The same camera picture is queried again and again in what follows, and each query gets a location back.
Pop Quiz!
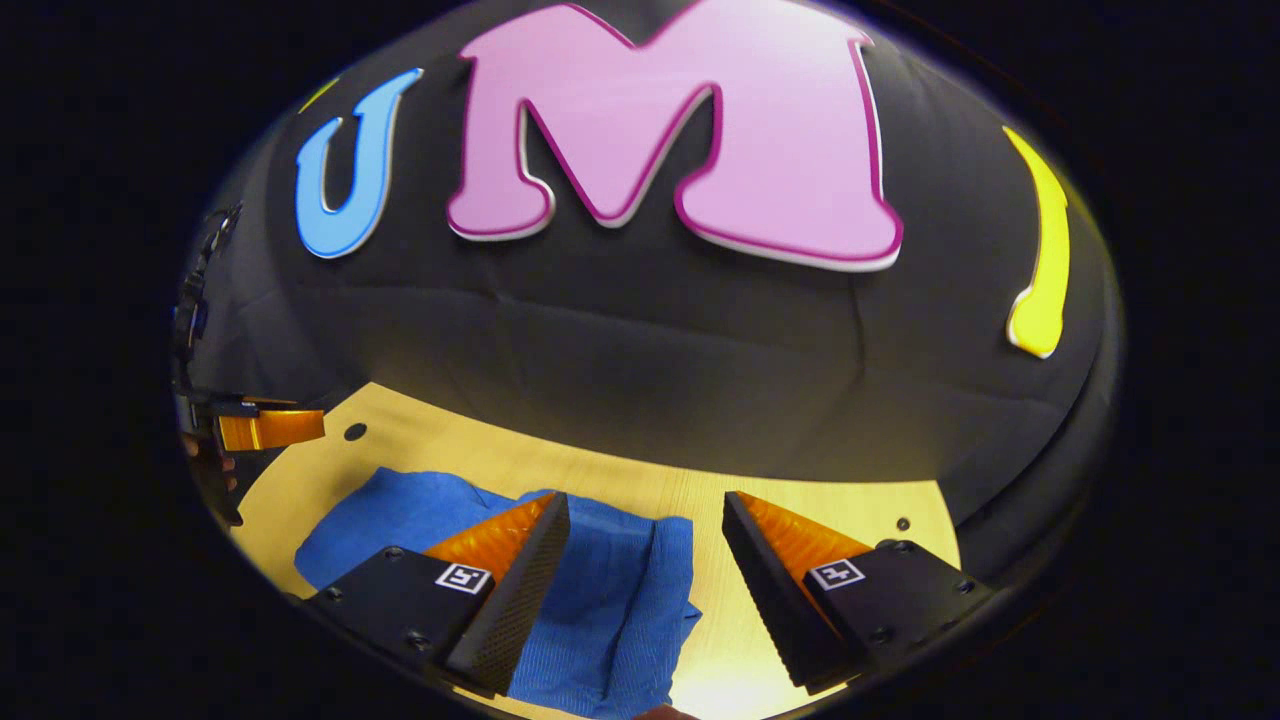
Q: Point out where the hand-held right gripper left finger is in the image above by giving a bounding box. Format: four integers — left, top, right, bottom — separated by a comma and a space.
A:
298, 491, 572, 699

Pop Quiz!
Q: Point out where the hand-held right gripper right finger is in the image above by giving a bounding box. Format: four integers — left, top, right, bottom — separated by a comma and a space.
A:
721, 490, 998, 697

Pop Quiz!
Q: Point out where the blue button shirt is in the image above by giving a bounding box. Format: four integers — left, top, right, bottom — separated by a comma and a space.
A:
294, 467, 703, 720

